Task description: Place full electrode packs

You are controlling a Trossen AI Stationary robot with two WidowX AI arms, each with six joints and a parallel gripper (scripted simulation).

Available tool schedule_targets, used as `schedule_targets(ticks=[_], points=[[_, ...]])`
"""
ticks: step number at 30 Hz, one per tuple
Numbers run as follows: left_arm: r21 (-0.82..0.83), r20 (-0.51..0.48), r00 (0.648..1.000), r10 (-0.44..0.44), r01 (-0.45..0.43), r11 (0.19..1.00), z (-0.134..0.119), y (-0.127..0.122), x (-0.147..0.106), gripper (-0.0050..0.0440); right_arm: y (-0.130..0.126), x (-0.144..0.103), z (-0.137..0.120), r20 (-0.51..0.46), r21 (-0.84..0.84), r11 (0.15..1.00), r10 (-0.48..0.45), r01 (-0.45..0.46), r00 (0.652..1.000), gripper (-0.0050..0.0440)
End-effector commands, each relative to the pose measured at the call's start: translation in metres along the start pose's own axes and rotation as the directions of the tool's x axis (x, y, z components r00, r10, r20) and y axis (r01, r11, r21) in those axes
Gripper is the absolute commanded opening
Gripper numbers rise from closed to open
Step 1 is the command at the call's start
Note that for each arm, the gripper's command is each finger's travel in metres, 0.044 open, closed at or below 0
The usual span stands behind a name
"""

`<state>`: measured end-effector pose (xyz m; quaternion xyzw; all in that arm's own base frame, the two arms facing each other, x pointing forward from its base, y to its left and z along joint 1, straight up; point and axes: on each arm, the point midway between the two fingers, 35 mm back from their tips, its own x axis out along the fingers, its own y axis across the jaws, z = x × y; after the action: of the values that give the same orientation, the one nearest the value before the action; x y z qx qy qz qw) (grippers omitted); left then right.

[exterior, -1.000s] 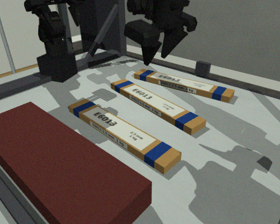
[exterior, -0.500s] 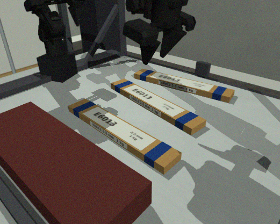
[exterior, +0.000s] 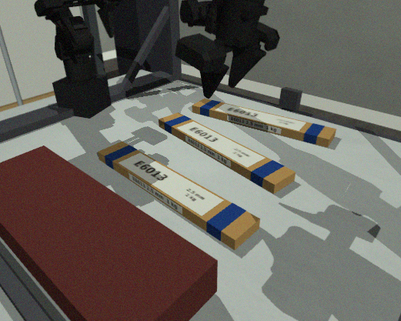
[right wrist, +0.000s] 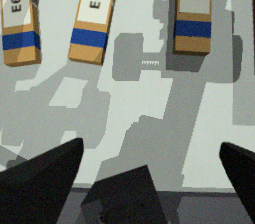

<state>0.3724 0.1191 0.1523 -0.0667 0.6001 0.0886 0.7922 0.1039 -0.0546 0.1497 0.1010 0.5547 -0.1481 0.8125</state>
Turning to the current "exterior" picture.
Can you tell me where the tan welding electrode pack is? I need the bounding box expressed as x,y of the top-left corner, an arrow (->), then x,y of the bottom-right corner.
159,112 -> 296,194
98,142 -> 260,250

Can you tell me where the tan cardboard box with blue bands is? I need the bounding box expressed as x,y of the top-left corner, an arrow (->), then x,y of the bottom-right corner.
192,99 -> 336,147

